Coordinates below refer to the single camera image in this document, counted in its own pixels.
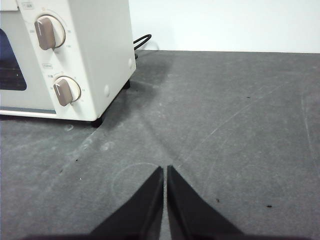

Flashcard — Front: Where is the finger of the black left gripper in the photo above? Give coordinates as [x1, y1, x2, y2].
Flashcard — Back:
[166, 165, 316, 240]
[19, 166, 164, 240]

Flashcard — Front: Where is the beige oven knob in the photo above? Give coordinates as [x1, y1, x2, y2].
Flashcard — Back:
[34, 14, 67, 51]
[52, 76, 82, 107]

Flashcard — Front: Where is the white toaster oven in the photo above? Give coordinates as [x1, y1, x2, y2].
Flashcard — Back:
[0, 0, 137, 128]

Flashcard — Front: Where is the black oven power cable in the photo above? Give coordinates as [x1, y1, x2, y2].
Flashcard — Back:
[132, 34, 153, 60]

